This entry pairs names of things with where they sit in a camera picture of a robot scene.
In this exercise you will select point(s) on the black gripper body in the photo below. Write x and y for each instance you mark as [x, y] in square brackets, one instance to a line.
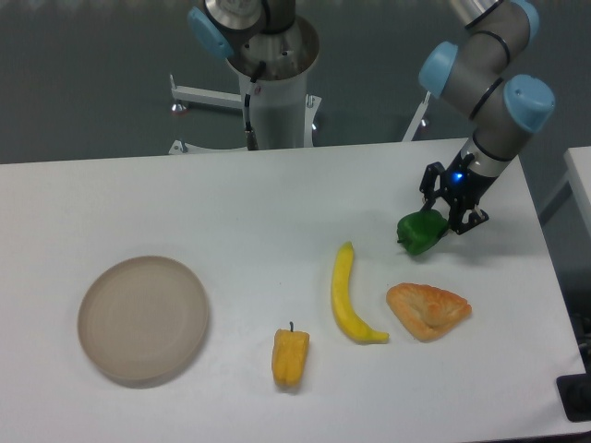
[458, 182]

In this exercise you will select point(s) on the yellow banana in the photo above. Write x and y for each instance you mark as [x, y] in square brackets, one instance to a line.
[349, 322]

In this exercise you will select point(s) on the yellow bell pepper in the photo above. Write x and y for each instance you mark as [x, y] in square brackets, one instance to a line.
[289, 356]

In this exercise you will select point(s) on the beige round plate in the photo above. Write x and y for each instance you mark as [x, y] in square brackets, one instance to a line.
[143, 321]

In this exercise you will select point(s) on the white side table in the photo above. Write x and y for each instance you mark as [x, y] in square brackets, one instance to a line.
[578, 161]

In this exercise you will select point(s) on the green bell pepper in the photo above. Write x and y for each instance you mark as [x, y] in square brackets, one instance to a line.
[419, 231]

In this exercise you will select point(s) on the orange triangular pastry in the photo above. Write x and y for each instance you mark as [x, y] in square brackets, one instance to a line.
[427, 312]

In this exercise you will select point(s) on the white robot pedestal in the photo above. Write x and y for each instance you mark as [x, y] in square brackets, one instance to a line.
[272, 71]

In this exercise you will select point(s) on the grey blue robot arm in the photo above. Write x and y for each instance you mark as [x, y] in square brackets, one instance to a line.
[506, 112]

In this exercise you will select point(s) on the black device at table edge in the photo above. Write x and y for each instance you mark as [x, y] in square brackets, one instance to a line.
[574, 391]

